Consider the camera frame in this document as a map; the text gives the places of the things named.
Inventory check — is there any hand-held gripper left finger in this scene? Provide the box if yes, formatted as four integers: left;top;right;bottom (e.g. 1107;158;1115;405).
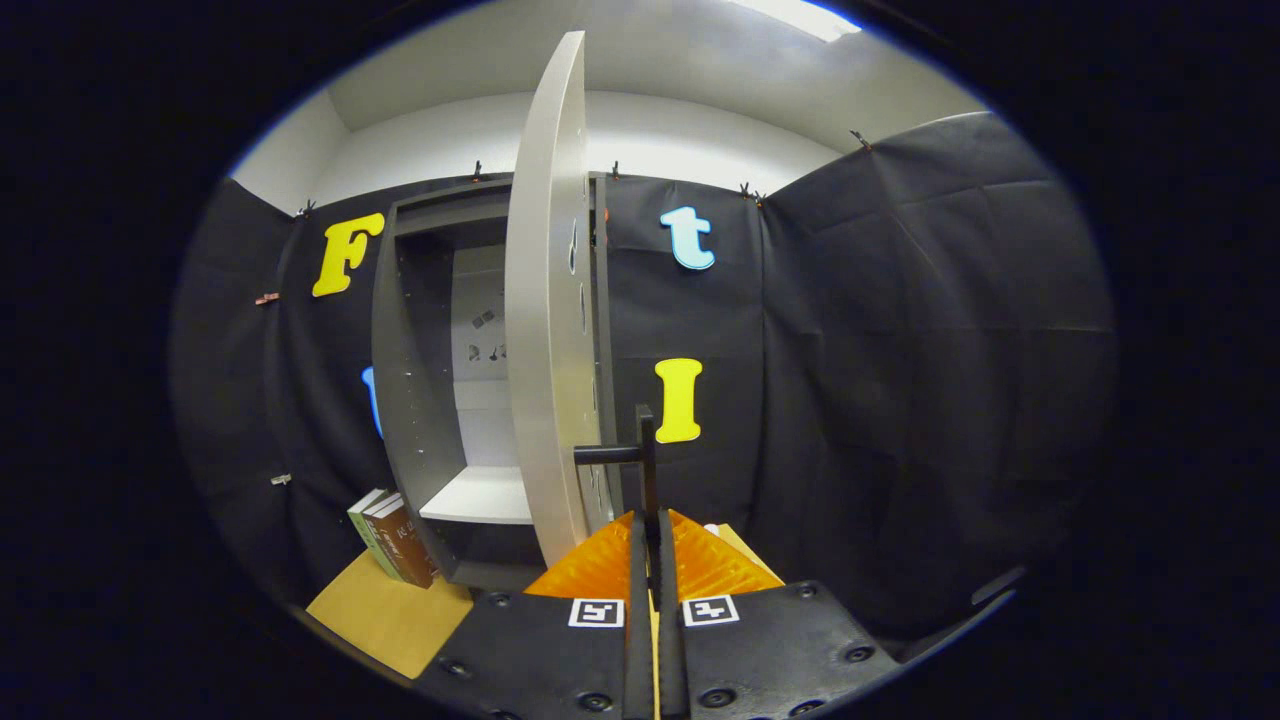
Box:
412;510;656;720

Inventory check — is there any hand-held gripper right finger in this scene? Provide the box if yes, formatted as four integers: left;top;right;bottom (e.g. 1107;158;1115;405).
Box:
655;508;901;720

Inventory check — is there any white cabinet shelf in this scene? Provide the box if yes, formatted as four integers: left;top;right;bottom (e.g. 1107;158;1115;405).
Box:
420;466;533;525

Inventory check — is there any brown book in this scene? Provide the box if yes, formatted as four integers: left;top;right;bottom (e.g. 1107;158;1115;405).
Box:
372;498;439;589
362;493;416;586

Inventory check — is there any green book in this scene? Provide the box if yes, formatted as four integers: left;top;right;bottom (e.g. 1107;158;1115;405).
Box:
347;488;401;581

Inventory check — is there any black backdrop cloth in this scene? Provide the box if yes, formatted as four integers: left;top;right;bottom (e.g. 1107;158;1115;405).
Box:
170;112;1116;641

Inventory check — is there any grey cabinet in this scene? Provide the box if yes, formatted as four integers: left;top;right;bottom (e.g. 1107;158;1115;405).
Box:
372;175;626;591

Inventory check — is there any ceiling light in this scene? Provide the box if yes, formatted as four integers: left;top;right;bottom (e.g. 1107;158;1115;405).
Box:
725;0;863;43

